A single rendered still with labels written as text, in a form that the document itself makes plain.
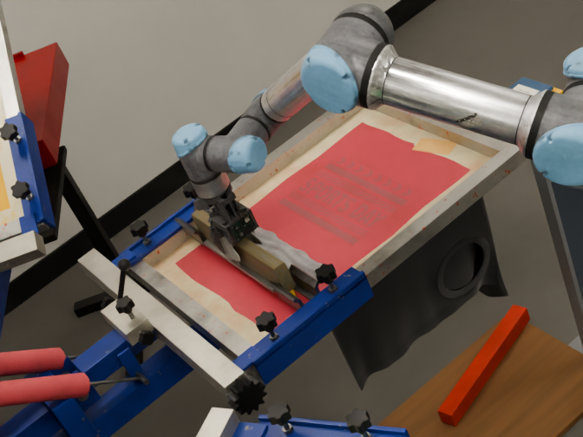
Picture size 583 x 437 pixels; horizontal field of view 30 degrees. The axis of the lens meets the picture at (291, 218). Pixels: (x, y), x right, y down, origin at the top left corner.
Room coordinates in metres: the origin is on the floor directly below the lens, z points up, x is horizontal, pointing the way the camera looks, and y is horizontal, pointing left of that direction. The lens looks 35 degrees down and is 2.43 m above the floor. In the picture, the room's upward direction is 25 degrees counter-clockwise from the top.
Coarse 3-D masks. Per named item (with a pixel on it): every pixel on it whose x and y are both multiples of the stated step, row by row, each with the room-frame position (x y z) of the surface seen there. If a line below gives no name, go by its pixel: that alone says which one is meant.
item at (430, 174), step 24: (384, 168) 2.13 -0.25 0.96; (408, 168) 2.09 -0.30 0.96; (432, 168) 2.05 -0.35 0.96; (456, 168) 2.01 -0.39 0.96; (432, 192) 1.96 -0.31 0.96; (408, 216) 1.92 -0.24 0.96; (312, 240) 1.99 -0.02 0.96; (336, 240) 1.95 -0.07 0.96; (360, 240) 1.91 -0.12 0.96; (384, 240) 1.88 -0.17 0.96; (336, 264) 1.87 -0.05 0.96; (240, 288) 1.94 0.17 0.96; (264, 288) 1.90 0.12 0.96; (240, 312) 1.86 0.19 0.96; (288, 312) 1.79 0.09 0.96
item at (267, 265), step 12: (192, 216) 2.14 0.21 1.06; (204, 216) 2.11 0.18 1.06; (204, 228) 2.10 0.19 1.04; (240, 240) 1.96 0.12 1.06; (240, 252) 1.95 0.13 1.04; (252, 252) 1.90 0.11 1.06; (264, 252) 1.88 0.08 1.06; (252, 264) 1.91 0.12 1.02; (264, 264) 1.85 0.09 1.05; (276, 264) 1.82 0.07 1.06; (264, 276) 1.88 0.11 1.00; (276, 276) 1.81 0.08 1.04; (288, 276) 1.82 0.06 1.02; (288, 288) 1.81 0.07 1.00
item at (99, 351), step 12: (108, 336) 1.86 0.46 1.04; (120, 336) 1.85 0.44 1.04; (156, 336) 1.85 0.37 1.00; (96, 348) 1.85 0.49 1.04; (108, 348) 1.83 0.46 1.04; (120, 348) 1.82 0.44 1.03; (132, 348) 1.83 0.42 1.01; (144, 348) 1.84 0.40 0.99; (84, 360) 1.83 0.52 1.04; (96, 360) 1.81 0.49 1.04; (108, 360) 1.81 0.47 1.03; (84, 372) 1.79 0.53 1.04; (96, 372) 1.80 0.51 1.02; (108, 372) 1.80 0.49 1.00
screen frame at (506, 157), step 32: (320, 128) 2.37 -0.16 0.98; (448, 128) 2.12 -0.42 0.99; (288, 160) 2.33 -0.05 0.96; (512, 160) 1.92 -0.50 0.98; (480, 192) 1.88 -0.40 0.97; (192, 224) 2.21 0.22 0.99; (416, 224) 1.84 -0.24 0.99; (448, 224) 1.84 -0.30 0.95; (160, 256) 2.17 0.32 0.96; (384, 256) 1.78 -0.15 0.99; (160, 288) 2.02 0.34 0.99; (192, 320) 1.87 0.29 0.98
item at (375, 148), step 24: (336, 144) 2.32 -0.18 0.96; (360, 144) 2.27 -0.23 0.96; (384, 144) 2.22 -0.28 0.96; (408, 144) 2.18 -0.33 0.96; (312, 168) 2.26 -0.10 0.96; (288, 192) 2.21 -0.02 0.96; (264, 216) 2.16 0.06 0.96; (288, 216) 2.12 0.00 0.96; (288, 240) 2.03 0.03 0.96; (192, 264) 2.10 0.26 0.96; (216, 264) 2.06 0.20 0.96; (216, 288) 1.98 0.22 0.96
